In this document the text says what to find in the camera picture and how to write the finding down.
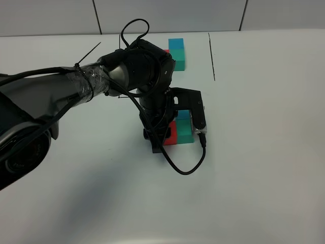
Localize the blue template cube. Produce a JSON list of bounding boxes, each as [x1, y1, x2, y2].
[[168, 38, 184, 50]]

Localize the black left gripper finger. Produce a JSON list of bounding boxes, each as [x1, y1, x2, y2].
[[151, 139, 162, 154]]

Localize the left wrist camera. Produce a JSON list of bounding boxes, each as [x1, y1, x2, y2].
[[171, 87, 207, 134]]

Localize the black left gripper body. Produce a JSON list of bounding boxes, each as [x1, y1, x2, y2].
[[139, 88, 177, 139]]

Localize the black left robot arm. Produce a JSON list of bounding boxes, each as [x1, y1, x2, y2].
[[1, 39, 175, 189]]

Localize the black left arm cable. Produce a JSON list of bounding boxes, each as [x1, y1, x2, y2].
[[0, 18, 208, 175]]

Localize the green template cube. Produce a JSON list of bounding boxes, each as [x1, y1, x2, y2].
[[169, 49, 185, 71]]

